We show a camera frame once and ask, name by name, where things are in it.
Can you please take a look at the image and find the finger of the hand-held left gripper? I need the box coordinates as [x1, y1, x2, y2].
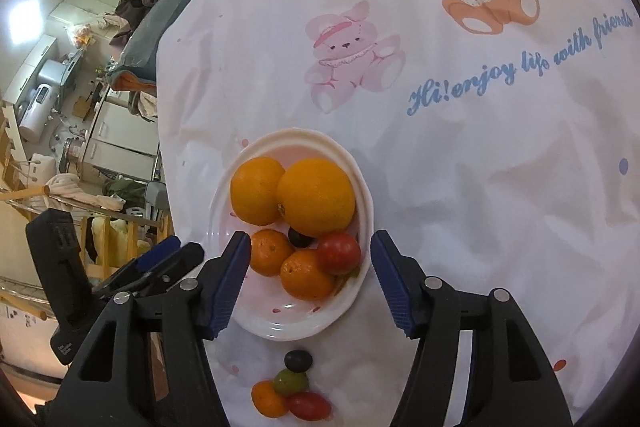
[132, 242, 206, 299]
[102, 235, 182, 294]

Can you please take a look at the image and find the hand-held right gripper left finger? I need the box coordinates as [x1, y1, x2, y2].
[55, 231, 252, 427]

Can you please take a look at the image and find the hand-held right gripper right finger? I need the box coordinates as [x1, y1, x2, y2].
[370, 230, 575, 427]

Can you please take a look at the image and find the small tangerine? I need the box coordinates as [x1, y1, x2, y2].
[251, 380, 290, 418]
[279, 249, 337, 301]
[248, 229, 296, 278]

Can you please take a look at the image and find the round red cherry tomato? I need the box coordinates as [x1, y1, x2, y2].
[317, 232, 362, 276]

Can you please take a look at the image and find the pink strawberry pattern plate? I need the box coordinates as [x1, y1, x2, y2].
[209, 128, 375, 342]

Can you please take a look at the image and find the dark purple cherry tomato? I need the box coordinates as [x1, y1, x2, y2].
[288, 227, 316, 250]
[284, 349, 314, 373]

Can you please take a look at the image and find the medium orange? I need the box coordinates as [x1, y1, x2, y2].
[230, 156, 287, 227]

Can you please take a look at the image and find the large orange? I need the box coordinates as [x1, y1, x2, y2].
[276, 158, 356, 237]

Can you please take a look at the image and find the yellow wooden rack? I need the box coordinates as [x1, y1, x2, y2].
[0, 187, 168, 280]

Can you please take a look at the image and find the grey folding chair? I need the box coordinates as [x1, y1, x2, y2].
[145, 181, 171, 220]

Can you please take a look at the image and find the cream fluffy towel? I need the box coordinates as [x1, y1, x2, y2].
[47, 173, 126, 212]

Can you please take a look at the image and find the white cartoon animal printed blanket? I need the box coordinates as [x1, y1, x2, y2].
[155, 0, 640, 427]

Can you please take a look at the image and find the green cherry tomato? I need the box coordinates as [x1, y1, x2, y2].
[273, 368, 310, 396]

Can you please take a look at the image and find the white base cabinet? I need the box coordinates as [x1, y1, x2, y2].
[85, 99, 162, 182]

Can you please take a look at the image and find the oblong red cherry tomato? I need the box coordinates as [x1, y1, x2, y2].
[286, 391, 333, 422]

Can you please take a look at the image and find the white water heater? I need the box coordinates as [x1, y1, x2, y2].
[19, 83, 60, 142]

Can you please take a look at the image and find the range hood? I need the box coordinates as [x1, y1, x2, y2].
[37, 57, 83, 88]

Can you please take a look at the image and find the blue-grey cushion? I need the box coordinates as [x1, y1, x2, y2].
[109, 0, 211, 92]

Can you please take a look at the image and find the hanging plastic bag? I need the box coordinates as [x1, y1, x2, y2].
[70, 23, 96, 48]

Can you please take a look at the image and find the ceiling light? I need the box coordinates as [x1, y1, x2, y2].
[7, 0, 48, 45]

